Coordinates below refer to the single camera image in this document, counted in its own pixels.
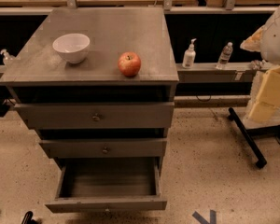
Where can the clear pump sanitizer bottle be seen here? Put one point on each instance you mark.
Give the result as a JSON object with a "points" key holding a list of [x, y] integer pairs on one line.
{"points": [[7, 58]]}

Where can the grey top drawer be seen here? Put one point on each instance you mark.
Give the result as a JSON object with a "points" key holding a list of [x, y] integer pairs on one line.
{"points": [[96, 116]]}

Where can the white ceramic bowl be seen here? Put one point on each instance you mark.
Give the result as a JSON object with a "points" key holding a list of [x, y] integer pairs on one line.
{"points": [[73, 48]]}

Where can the crumpled plastic wrapper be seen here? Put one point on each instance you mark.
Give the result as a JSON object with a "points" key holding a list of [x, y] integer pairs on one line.
{"points": [[257, 64]]}

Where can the white pump lotion bottle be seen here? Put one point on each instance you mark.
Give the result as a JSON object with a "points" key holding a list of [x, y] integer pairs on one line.
{"points": [[189, 55]]}

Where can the grey middle drawer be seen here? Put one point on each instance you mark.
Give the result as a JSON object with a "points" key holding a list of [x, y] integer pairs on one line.
{"points": [[104, 148]]}

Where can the clear plastic water bottle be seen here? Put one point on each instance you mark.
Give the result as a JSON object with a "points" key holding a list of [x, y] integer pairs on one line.
{"points": [[225, 56]]}

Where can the grey drawer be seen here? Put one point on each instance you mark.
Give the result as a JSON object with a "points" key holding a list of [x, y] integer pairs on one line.
{"points": [[104, 148], [96, 116], [108, 185]]}

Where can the red apple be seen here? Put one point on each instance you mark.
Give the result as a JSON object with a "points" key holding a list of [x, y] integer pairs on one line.
{"points": [[129, 64]]}

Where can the grey drawer cabinet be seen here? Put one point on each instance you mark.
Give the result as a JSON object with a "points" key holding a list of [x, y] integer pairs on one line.
{"points": [[41, 76]]}

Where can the grey bottom drawer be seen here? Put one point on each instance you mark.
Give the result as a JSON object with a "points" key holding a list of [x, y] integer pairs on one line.
{"points": [[108, 185]]}

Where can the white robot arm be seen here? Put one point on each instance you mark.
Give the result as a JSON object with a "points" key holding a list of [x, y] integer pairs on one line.
{"points": [[266, 40]]}

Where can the black object bottom left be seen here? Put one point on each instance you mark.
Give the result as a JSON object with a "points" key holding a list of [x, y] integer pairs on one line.
{"points": [[28, 219]]}

